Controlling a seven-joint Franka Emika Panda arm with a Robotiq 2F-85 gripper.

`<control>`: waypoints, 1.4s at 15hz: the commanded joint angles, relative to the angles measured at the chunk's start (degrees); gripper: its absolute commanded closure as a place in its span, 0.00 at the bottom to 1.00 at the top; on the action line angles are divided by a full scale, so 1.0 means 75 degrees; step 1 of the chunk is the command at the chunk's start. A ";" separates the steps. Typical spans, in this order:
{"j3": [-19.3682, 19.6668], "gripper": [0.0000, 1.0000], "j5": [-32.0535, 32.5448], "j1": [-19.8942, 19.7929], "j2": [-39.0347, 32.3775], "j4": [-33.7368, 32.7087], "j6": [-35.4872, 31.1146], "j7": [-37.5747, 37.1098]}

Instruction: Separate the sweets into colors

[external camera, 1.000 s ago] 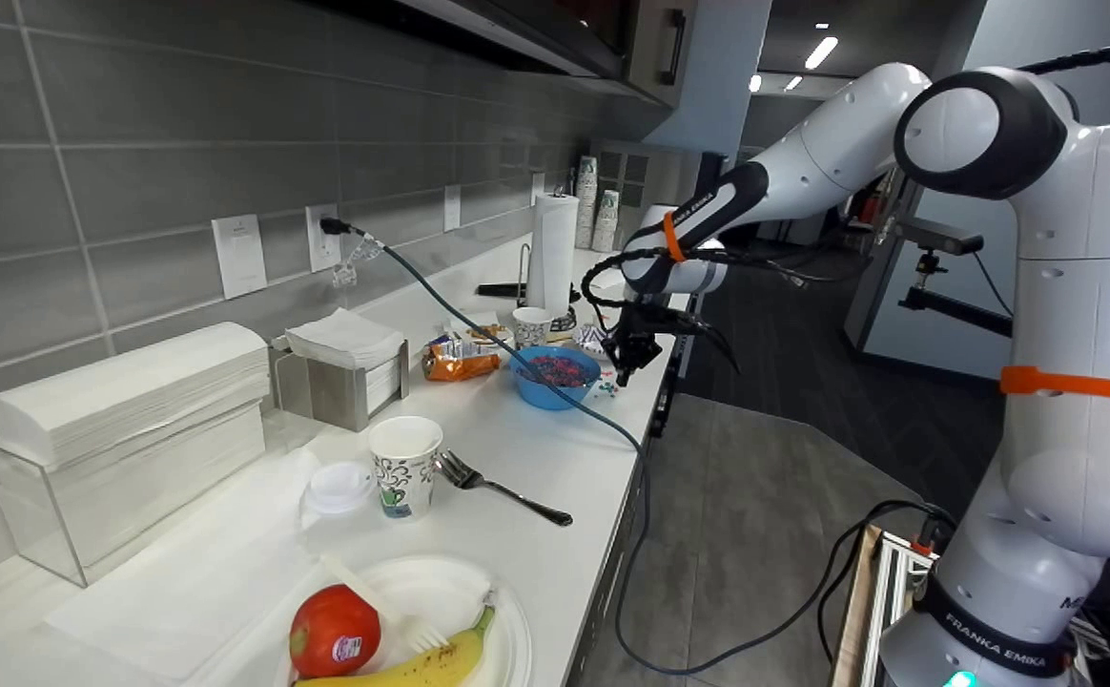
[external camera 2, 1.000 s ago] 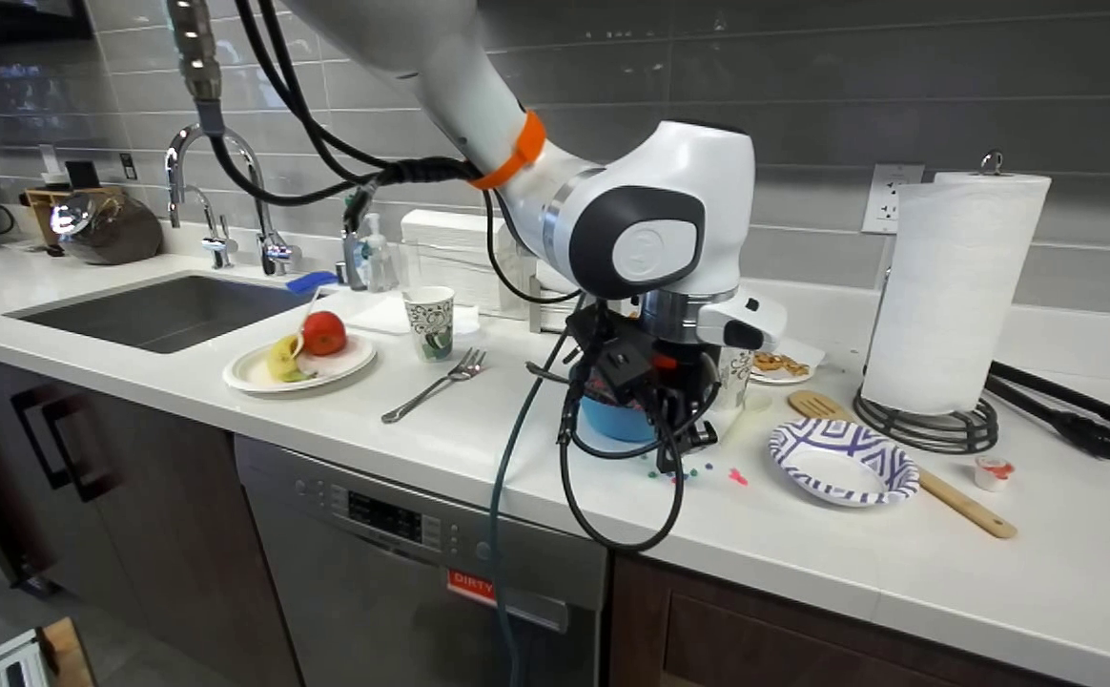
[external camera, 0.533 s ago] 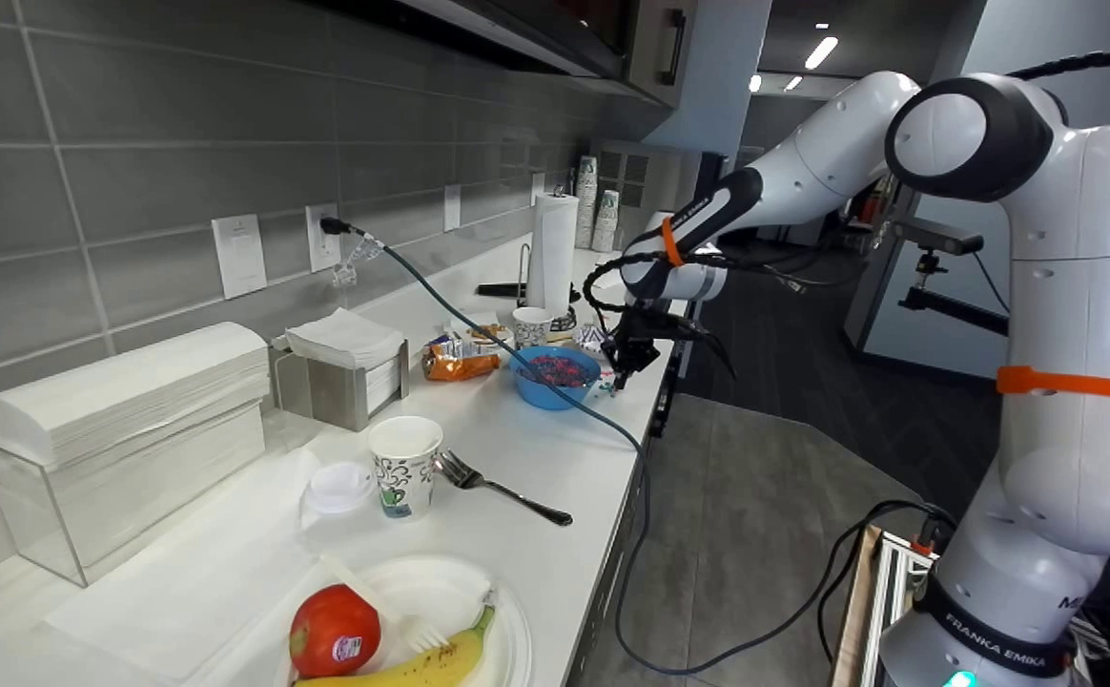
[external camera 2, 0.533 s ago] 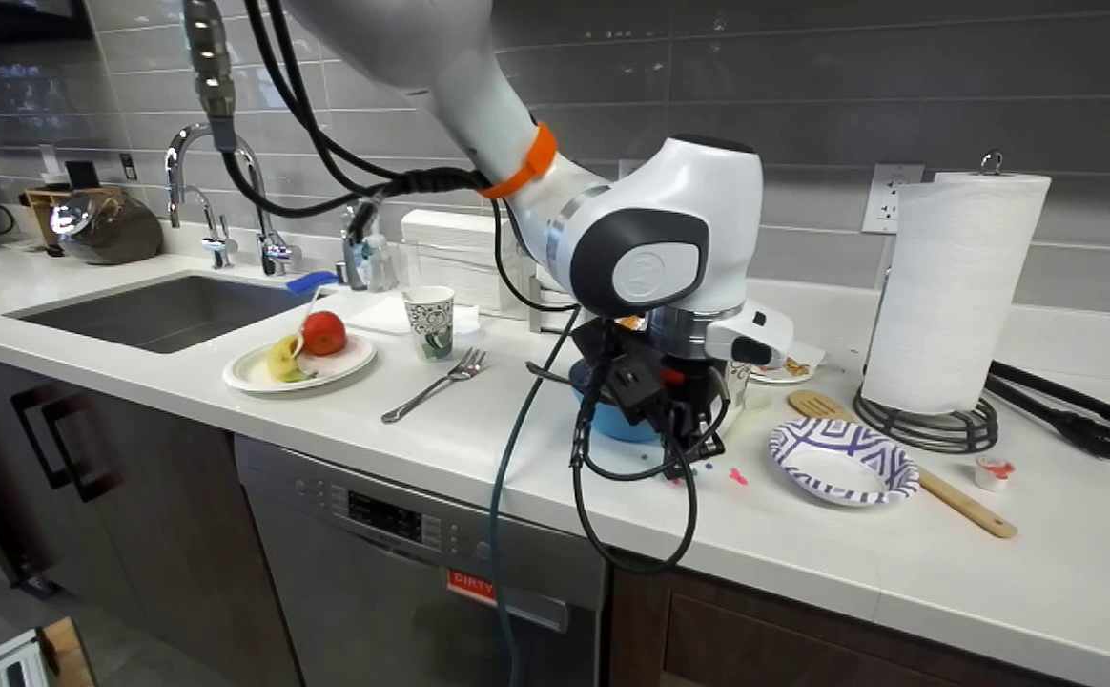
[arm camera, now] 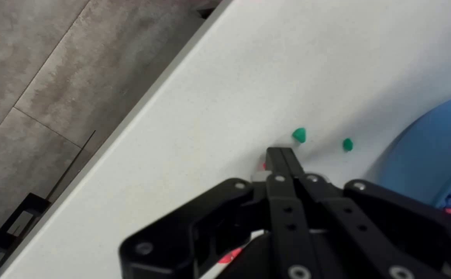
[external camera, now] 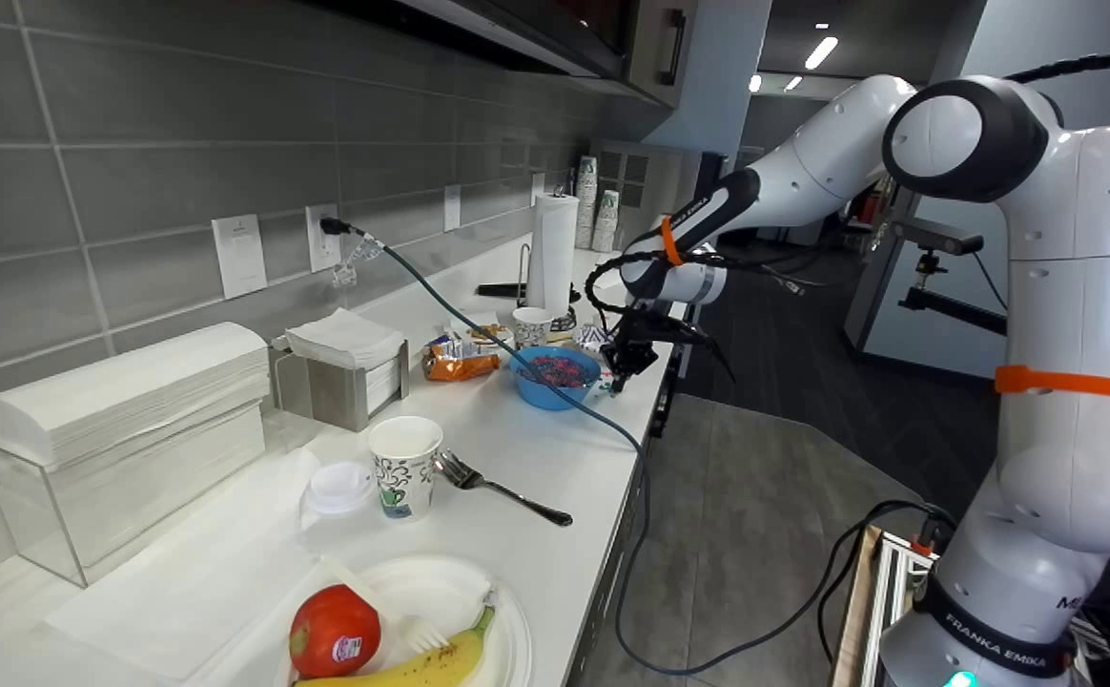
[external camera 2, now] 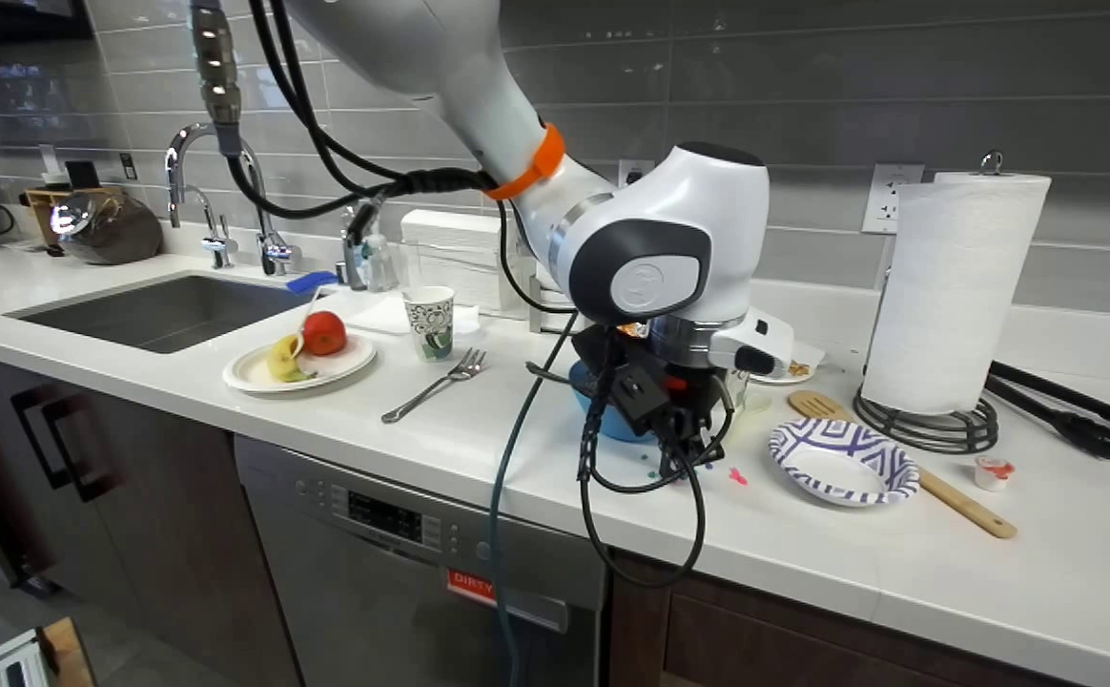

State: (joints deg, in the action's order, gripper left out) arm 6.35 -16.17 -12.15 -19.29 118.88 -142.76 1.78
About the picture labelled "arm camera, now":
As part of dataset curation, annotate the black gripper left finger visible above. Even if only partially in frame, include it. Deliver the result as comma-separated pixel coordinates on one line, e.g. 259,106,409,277
118,148,322,279

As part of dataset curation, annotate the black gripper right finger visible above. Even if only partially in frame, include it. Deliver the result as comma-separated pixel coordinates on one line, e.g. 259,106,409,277
285,148,451,279

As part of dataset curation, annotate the blue plastic bowl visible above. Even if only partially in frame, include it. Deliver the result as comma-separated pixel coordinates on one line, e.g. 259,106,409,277
376,92,451,225

